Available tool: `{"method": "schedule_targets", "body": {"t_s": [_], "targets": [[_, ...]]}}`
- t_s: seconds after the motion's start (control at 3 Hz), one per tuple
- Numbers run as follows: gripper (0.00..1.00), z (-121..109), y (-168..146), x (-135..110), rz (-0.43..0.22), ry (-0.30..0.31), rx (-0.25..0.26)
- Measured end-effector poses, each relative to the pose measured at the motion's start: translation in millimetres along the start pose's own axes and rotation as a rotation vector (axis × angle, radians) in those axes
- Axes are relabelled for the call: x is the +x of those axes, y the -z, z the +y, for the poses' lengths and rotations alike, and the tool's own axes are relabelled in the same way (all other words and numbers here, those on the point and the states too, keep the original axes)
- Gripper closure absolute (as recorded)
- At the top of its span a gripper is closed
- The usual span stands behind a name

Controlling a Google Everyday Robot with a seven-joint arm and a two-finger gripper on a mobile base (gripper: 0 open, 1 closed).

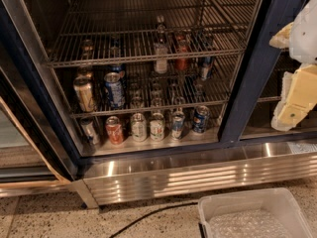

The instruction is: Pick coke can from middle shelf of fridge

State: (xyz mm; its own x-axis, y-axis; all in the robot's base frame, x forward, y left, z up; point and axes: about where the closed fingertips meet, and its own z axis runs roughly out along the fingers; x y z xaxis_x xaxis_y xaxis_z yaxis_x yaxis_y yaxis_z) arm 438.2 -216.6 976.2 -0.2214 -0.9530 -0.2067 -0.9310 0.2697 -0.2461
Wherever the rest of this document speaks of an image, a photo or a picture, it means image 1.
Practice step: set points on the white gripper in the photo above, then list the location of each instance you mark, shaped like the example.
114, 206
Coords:
305, 37

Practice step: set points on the red coke can shelf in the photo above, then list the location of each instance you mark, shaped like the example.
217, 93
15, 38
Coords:
181, 62

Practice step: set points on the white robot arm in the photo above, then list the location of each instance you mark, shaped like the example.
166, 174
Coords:
303, 39

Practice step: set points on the blue pepsi can bottom right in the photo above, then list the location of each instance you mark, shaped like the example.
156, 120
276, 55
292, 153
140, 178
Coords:
200, 119

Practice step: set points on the blue silver can bottom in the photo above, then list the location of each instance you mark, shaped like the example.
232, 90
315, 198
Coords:
177, 124

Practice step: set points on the stainless steel display fridge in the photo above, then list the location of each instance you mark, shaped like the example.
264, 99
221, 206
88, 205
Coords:
239, 146

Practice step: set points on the green white can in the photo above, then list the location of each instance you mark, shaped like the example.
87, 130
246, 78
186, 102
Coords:
139, 127
157, 125

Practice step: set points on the green white can bottom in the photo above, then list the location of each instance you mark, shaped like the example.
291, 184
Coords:
139, 127

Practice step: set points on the blue pepsi can middle front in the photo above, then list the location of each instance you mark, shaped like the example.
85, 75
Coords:
114, 90

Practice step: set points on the blue can behind pepsi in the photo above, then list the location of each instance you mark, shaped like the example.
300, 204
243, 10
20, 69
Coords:
119, 68

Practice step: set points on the red coke can bottom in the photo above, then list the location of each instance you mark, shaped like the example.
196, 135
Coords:
114, 130

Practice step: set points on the silver can bottom left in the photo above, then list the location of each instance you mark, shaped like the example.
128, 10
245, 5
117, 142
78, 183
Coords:
87, 125

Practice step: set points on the gold can middle shelf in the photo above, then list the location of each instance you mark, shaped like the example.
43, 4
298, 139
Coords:
84, 91

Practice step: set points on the dark can behind gold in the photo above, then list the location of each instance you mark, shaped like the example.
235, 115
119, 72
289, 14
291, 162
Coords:
85, 71

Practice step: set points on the open glass fridge door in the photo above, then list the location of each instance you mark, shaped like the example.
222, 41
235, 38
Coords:
30, 151

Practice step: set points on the clear glass bottle white label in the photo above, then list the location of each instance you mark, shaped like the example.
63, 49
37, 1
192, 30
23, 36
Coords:
160, 46

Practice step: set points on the clear plastic bin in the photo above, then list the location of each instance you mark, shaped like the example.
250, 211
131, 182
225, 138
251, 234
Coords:
260, 213

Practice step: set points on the right compartment wire shelf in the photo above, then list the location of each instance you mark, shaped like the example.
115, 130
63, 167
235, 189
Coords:
273, 86

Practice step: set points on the middle wire fridge shelf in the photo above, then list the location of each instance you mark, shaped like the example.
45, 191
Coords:
184, 89

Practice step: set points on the wire fridge shelf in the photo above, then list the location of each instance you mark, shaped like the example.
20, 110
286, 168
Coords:
184, 89
111, 31

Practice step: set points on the upper wire fridge shelf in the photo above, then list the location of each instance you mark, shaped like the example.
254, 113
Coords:
111, 31

